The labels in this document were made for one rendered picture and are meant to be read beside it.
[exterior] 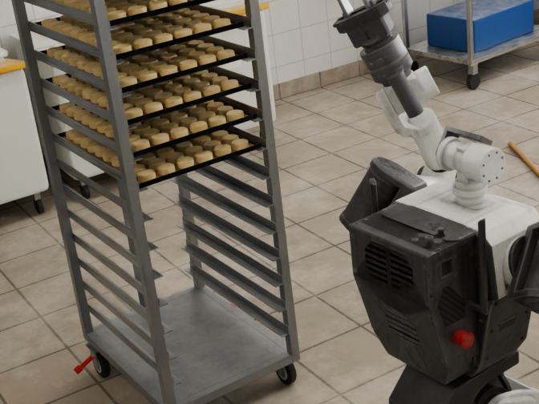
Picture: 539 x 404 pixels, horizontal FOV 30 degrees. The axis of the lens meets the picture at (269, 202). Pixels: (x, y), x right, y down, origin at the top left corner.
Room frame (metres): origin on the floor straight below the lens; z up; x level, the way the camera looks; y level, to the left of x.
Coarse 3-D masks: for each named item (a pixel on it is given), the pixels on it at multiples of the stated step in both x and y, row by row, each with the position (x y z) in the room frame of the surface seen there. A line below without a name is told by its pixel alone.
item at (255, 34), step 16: (256, 0) 2.76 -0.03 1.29; (256, 16) 2.76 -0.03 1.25; (256, 32) 2.76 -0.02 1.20; (256, 48) 2.75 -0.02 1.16; (256, 64) 2.76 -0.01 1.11; (256, 96) 2.77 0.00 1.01; (272, 128) 2.76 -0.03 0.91; (272, 144) 2.76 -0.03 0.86; (272, 160) 2.76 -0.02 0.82; (272, 176) 2.76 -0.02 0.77; (272, 192) 2.75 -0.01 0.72; (272, 208) 2.76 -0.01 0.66; (288, 256) 2.77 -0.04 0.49; (288, 272) 2.76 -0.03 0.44; (288, 288) 2.76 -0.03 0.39; (288, 304) 2.76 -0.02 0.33; (288, 320) 2.75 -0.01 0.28; (288, 336) 2.76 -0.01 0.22; (288, 352) 2.77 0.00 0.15
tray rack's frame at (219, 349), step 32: (32, 64) 3.05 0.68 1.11; (32, 96) 3.07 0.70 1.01; (64, 224) 3.05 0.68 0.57; (128, 224) 3.18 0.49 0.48; (192, 288) 3.29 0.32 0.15; (192, 320) 3.05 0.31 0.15; (224, 320) 3.03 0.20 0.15; (96, 352) 2.97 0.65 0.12; (128, 352) 2.89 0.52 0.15; (192, 352) 2.84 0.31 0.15; (224, 352) 2.82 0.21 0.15; (256, 352) 2.80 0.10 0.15; (192, 384) 2.65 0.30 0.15; (224, 384) 2.63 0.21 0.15
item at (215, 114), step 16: (64, 112) 3.04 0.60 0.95; (80, 112) 2.96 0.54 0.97; (176, 112) 2.85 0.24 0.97; (192, 112) 2.83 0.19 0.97; (208, 112) 2.81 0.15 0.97; (224, 112) 2.80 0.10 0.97; (240, 112) 2.77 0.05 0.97; (96, 128) 2.84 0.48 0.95; (112, 128) 2.76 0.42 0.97; (144, 128) 2.73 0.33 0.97; (160, 128) 2.76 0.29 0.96; (176, 128) 2.69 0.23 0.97; (192, 128) 2.70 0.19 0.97; (144, 144) 2.60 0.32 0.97
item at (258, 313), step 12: (192, 264) 3.28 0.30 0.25; (192, 276) 3.23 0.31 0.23; (204, 276) 3.21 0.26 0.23; (216, 288) 3.12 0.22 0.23; (228, 288) 3.06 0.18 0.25; (228, 300) 3.02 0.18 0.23; (240, 300) 3.00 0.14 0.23; (252, 312) 2.92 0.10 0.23; (264, 312) 2.87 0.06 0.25; (264, 324) 2.83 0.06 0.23; (276, 324) 2.81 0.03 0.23
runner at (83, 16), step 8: (24, 0) 3.06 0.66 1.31; (32, 0) 3.00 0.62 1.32; (40, 0) 2.94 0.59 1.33; (48, 0) 2.88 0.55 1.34; (48, 8) 2.89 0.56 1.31; (56, 8) 2.84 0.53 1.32; (64, 8) 2.78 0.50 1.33; (72, 8) 2.73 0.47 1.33; (72, 16) 2.74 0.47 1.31; (80, 16) 2.69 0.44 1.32; (88, 16) 2.64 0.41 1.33
